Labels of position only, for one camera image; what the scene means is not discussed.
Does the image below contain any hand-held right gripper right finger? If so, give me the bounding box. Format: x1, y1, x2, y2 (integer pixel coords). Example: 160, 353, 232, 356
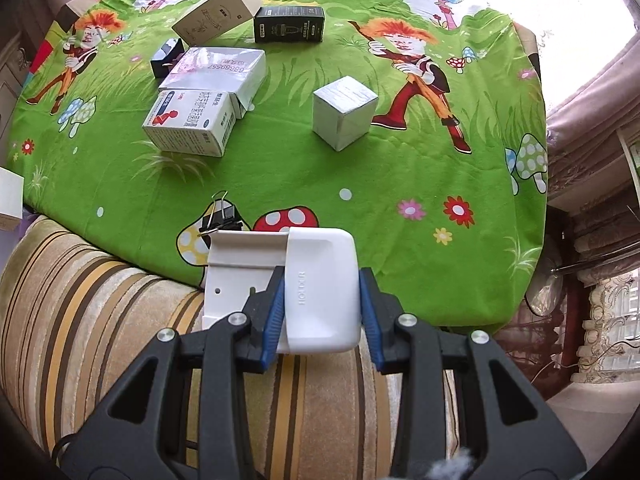
357, 267, 588, 480

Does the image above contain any large beige box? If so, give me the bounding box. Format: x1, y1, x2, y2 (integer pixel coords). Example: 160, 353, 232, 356
171, 0, 264, 47

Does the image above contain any striped sofa back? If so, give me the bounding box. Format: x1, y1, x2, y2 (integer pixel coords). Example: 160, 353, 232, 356
0, 215, 501, 480

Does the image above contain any shiny white box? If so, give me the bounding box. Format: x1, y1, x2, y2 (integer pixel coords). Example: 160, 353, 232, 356
159, 46, 267, 120

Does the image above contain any black cable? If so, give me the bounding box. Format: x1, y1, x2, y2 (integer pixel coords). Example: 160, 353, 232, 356
52, 440, 76, 467

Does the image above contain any white medicine box red print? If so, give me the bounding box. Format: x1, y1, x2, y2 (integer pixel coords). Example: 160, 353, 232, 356
142, 89, 237, 158

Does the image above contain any glass side table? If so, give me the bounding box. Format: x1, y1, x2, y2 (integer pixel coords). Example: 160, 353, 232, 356
525, 125, 640, 318

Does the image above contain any green cartoon printed tablecloth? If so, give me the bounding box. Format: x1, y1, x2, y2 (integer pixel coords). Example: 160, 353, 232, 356
0, 0, 551, 336

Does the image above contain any white cube box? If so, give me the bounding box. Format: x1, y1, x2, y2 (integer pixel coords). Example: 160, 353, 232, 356
312, 76, 379, 152

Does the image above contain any cream lace cloth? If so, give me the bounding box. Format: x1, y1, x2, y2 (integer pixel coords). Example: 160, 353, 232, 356
575, 270, 640, 386

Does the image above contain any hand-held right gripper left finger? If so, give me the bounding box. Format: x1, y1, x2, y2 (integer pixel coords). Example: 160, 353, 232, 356
65, 265, 288, 480

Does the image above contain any small black and white box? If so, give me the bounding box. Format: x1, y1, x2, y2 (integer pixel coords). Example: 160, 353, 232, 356
150, 37, 187, 79

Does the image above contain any white plastic holder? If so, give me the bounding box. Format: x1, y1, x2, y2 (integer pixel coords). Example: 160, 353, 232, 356
202, 227, 362, 356

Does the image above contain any black binder clip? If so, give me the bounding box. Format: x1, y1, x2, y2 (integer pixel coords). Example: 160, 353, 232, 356
197, 191, 251, 236

